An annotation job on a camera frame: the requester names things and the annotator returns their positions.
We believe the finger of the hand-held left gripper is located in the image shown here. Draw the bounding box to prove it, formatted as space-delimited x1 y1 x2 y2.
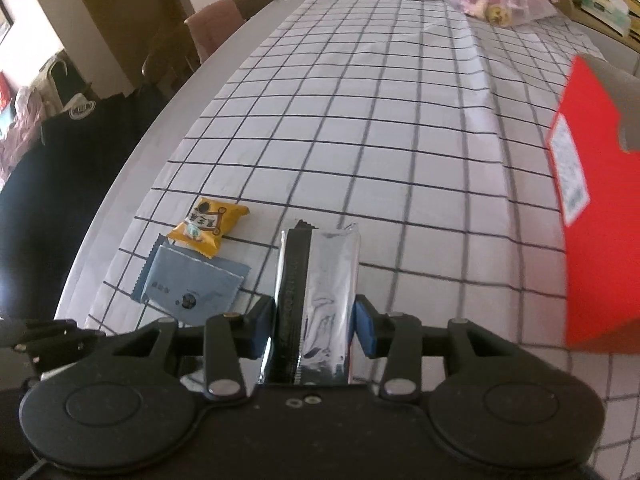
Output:
0 317 107 378

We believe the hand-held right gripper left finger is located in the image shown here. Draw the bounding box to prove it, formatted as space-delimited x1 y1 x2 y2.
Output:
106 296 277 404

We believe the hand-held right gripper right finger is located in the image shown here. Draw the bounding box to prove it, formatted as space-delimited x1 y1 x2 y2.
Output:
352 296 506 403

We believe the silver foil snack packet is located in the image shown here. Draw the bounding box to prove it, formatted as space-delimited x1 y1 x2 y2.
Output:
257 219 362 389

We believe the red cardboard box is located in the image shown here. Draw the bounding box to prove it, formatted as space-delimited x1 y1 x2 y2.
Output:
546 54 640 357

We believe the blue grey snack packet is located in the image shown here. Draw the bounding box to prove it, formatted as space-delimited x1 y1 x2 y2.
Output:
132 242 251 324

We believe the yellow snack packet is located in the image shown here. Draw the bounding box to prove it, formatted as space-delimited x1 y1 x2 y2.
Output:
166 198 250 260

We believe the pink patterned cloth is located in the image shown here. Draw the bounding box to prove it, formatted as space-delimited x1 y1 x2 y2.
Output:
0 85 43 183

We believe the white checked tablecloth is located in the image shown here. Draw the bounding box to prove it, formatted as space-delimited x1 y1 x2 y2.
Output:
55 0 640 403

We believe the white bag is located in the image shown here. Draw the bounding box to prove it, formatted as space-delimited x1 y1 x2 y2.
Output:
36 55 93 108

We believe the wooden chair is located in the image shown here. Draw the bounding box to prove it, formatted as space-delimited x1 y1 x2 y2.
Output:
141 0 274 97

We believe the green white carton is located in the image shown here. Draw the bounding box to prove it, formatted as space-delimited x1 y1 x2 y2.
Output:
574 0 634 37

